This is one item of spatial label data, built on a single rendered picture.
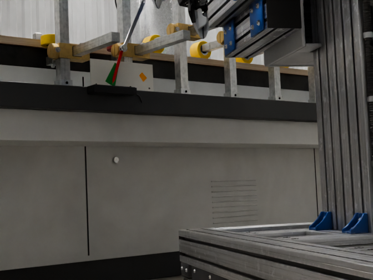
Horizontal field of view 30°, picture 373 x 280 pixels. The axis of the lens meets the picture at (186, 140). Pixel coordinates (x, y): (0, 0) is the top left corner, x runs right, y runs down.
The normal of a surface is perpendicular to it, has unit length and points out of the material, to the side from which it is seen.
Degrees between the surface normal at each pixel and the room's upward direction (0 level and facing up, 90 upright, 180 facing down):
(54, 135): 90
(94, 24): 90
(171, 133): 90
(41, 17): 90
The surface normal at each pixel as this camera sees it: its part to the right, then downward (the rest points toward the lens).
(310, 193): 0.62, -0.09
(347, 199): -0.97, 0.02
